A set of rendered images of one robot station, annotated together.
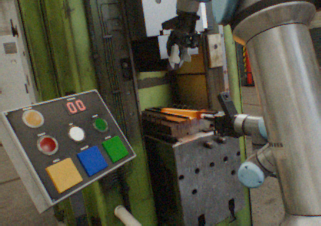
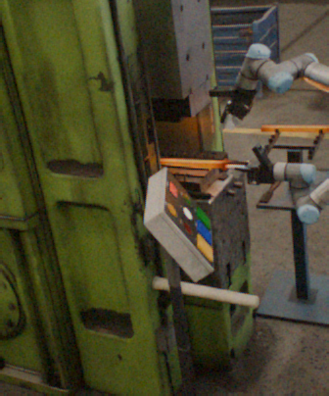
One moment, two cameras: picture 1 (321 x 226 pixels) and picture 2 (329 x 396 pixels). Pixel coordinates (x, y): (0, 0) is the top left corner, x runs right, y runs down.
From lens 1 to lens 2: 1.82 m
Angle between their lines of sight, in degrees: 32
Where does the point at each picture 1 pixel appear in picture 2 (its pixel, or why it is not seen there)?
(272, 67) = not seen: outside the picture
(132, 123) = not seen: hidden behind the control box
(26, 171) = (186, 252)
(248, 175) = (309, 215)
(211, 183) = (231, 229)
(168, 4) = (193, 58)
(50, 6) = (22, 55)
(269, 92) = not seen: outside the picture
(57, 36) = (32, 92)
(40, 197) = (200, 268)
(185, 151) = (217, 204)
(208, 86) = (200, 124)
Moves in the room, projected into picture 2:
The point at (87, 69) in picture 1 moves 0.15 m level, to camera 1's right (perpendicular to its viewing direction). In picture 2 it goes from (127, 142) to (161, 129)
